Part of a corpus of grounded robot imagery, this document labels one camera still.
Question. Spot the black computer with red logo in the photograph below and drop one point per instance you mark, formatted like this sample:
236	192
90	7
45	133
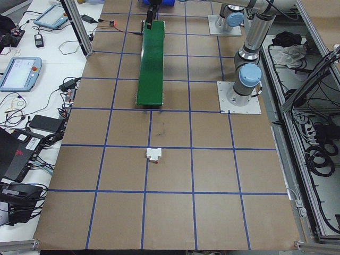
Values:
16	154

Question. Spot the aluminium profile post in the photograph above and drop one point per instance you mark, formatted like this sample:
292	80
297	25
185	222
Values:
79	29

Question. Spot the white crumpled plastic bag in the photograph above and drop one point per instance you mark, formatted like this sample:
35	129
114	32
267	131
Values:
289	54

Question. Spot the V-shaped metal bar frame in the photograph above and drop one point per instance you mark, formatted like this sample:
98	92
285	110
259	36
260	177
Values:
308	78

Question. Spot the green belt conveyor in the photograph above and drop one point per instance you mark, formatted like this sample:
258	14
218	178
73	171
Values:
151	69

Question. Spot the white circuit breaker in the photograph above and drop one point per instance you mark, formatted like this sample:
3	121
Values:
153	154

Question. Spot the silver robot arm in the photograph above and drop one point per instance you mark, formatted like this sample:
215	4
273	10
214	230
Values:
255	40
235	20

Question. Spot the black handheld device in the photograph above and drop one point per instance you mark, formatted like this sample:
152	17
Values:
39	40

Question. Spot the large black power brick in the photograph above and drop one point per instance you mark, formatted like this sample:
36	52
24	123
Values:
46	123

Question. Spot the small red-lit circuit board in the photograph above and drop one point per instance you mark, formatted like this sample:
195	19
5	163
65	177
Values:
114	23

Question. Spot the blue grey teach pendant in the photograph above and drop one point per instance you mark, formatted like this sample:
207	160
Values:
50	16
18	74

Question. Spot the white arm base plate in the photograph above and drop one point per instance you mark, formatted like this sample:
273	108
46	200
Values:
225	106
212	30

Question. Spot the black power adapter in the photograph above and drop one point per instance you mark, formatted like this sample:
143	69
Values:
88	18
68	83

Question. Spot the black electronic device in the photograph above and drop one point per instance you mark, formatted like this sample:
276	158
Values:
18	199

